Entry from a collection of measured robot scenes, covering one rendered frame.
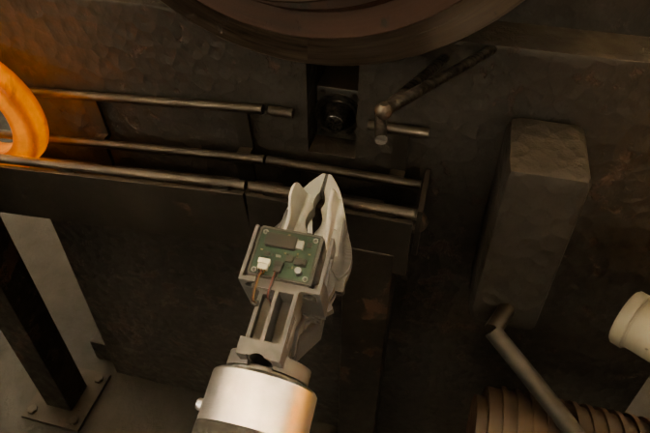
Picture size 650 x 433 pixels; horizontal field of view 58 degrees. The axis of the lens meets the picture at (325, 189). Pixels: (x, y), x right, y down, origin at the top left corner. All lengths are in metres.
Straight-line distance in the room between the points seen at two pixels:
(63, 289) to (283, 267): 1.16
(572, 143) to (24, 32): 0.65
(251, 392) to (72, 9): 0.50
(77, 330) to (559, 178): 1.19
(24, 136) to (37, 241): 0.95
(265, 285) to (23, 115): 0.44
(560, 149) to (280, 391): 0.35
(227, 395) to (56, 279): 1.20
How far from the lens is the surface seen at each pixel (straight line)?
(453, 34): 0.52
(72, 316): 1.55
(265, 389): 0.47
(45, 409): 1.42
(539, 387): 0.70
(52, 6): 0.79
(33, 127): 0.83
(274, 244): 0.50
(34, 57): 0.85
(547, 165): 0.60
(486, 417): 0.74
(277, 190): 0.66
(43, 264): 1.70
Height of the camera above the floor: 1.15
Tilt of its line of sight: 42 degrees down
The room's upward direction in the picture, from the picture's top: straight up
